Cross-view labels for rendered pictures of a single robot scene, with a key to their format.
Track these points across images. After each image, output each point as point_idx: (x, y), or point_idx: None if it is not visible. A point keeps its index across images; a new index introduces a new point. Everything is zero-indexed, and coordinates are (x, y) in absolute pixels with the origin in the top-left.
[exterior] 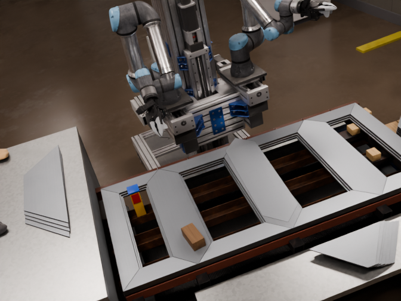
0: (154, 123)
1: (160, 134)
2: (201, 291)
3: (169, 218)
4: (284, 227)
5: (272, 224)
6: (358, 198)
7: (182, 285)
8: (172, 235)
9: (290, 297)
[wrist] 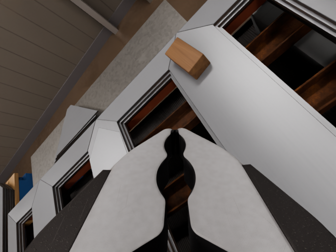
0: (194, 208)
1: (167, 128)
2: None
3: (252, 88)
4: (101, 118)
5: (111, 120)
6: (51, 172)
7: None
8: (228, 57)
9: (118, 66)
